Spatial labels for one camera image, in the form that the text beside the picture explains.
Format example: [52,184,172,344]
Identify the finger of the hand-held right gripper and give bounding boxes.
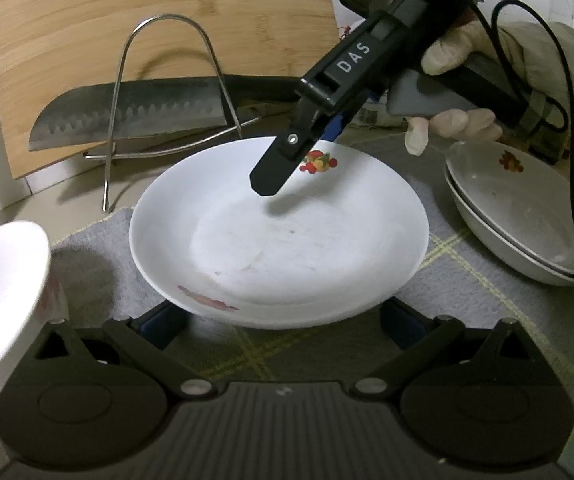
[249,96,332,197]
[319,105,365,142]

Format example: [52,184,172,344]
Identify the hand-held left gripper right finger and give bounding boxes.
[349,297,568,397]

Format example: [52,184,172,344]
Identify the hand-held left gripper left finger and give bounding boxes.
[10,302,218,402]

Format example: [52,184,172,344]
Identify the white floral plate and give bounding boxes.
[444,170,574,287]
[128,136,429,331]

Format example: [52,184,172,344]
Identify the white bowls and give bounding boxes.
[444,141,574,277]

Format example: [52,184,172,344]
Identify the white floral bowl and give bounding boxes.
[0,221,70,401]

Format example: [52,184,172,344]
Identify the person's right forearm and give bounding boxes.
[497,20,574,136]

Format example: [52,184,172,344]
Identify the person's right hand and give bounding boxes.
[404,21,522,156]

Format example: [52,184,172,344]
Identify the grey checked cloth mat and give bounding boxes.
[0,135,574,461]

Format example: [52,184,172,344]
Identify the bamboo cutting board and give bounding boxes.
[0,0,340,181]

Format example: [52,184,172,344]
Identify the black handled kitchen knife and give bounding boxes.
[28,74,303,152]

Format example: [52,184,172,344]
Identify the metal wire rack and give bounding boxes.
[83,14,263,213]

